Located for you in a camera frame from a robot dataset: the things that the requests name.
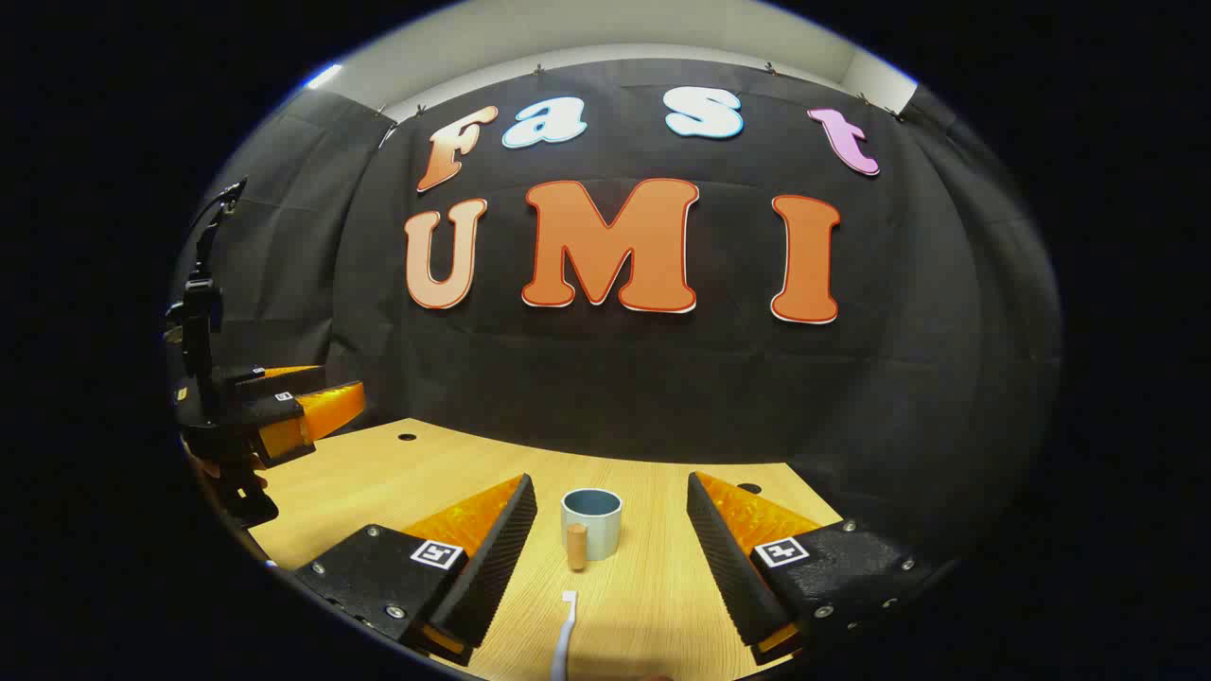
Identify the wooden desktop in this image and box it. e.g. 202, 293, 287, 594
248, 418, 843, 681

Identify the white toothbrush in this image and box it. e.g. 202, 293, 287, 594
551, 590, 579, 681

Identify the black backdrop cloth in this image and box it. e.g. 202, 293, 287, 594
170, 57, 1065, 568

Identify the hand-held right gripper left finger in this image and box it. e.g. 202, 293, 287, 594
295, 473, 538, 668

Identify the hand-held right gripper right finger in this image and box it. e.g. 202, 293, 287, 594
686, 471, 957, 668

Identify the light blue cup wooden handle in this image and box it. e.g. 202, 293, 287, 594
560, 488, 623, 572

